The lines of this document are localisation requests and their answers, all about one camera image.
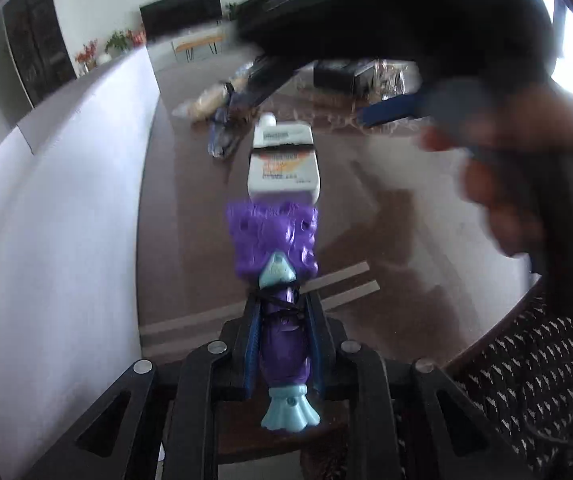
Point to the person right hand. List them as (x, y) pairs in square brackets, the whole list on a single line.
[(535, 183)]

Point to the wooden bench stool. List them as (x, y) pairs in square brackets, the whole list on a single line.
[(188, 45)]

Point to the white cosmetic tube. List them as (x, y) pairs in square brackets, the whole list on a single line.
[(283, 163)]

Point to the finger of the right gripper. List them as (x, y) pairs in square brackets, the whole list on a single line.
[(266, 75), (396, 108)]

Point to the purple butterfly toy wand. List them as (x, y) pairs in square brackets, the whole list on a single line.
[(275, 253)]

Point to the black television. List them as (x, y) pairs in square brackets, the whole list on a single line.
[(163, 18)]

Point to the black cardboard box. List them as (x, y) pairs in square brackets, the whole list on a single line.
[(354, 78)]

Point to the red flowers white vase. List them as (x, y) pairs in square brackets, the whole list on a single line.
[(89, 57)]

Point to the white storage box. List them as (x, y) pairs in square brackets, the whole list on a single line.
[(70, 187)]

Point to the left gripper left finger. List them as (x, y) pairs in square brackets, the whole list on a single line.
[(161, 422)]

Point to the bagged wooden sticks bundle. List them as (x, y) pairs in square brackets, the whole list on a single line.
[(212, 98)]

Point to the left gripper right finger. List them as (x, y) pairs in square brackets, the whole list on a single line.
[(407, 421)]

